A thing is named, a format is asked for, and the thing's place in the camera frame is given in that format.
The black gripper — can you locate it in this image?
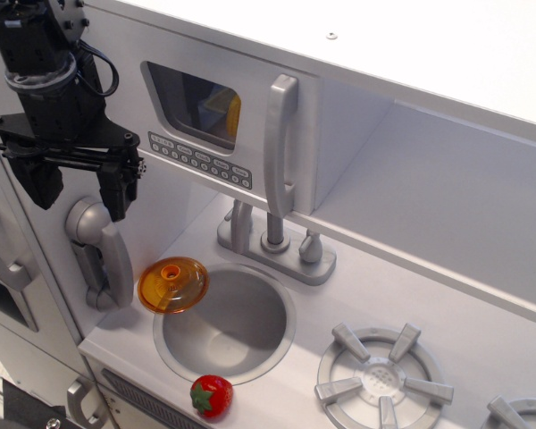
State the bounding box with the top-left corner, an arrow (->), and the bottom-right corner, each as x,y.
0,76 -> 144,222

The white toy microwave door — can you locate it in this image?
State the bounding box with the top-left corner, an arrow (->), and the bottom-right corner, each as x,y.
85,1 -> 321,216

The grey microwave door handle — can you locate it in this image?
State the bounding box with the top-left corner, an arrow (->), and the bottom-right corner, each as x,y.
264,74 -> 298,218

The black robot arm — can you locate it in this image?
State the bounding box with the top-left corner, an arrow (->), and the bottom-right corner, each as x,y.
0,1 -> 145,222

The yellow toy inside microwave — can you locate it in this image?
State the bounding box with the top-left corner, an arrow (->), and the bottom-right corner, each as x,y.
204,88 -> 241,141

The orange transparent pot lid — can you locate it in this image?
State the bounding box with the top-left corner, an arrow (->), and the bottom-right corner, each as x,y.
138,257 -> 210,314

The round metal sink bowl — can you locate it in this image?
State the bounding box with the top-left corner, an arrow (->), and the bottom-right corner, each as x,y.
153,264 -> 297,384

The grey toy faucet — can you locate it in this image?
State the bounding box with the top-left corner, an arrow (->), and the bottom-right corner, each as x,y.
217,200 -> 337,286

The red plastic strawberry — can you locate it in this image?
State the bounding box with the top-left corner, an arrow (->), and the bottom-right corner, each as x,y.
189,374 -> 233,418

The white toy kitchen unit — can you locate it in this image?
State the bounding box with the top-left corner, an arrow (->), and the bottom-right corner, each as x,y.
0,0 -> 536,429

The grey stove burner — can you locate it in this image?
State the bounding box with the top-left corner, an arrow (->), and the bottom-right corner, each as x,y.
481,396 -> 536,429
314,323 -> 454,428

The grey toy wall phone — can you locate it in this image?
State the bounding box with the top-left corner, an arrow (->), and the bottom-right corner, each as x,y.
65,198 -> 133,313

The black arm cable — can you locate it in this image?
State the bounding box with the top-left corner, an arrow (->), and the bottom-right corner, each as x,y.
76,39 -> 119,97

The grey oven door handle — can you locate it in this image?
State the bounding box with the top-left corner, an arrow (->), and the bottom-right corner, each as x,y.
66,380 -> 108,429

